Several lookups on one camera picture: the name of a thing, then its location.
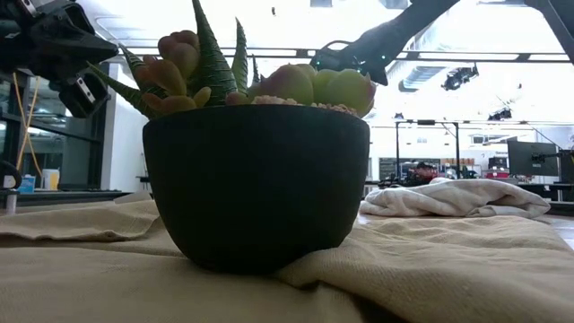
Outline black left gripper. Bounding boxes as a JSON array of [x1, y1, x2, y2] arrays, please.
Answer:
[[0, 0, 118, 86]]

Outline white and yellow jar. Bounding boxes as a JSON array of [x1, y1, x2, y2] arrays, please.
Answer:
[[40, 168, 61, 191]]

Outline blue box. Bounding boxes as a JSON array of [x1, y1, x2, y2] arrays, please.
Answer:
[[17, 175, 37, 195]]

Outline mixed succulents in black pot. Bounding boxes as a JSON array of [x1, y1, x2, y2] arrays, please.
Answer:
[[87, 0, 378, 275]]

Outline cluttered background workbench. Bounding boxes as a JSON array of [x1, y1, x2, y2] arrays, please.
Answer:
[[365, 155, 510, 188]]

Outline large black ceiling fixture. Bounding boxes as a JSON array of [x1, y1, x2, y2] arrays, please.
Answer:
[[441, 63, 480, 92]]

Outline white checked towel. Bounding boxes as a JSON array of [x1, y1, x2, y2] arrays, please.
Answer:
[[358, 177, 552, 220]]

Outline small black ceiling fixture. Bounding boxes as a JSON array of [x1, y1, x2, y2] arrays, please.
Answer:
[[487, 107, 513, 122]]

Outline tan cloth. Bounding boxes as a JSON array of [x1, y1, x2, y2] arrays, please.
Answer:
[[0, 191, 574, 323]]

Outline large black monitor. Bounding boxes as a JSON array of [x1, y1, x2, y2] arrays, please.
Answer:
[[507, 140, 560, 178]]

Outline black desk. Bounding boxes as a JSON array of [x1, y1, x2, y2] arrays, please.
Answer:
[[517, 181, 574, 216]]

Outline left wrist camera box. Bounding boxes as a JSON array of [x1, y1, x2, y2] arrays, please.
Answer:
[[57, 73, 111, 119]]

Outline yellow cable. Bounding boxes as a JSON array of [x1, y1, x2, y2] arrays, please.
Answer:
[[12, 74, 42, 179]]

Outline dark window frame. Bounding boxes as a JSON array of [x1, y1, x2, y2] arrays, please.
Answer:
[[0, 62, 111, 192]]

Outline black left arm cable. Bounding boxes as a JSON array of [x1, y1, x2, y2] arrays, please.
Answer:
[[0, 159, 22, 189]]

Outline white post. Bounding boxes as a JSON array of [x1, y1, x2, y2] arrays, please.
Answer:
[[4, 188, 19, 215]]

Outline black stand frame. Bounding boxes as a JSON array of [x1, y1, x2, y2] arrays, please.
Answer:
[[394, 118, 461, 180]]

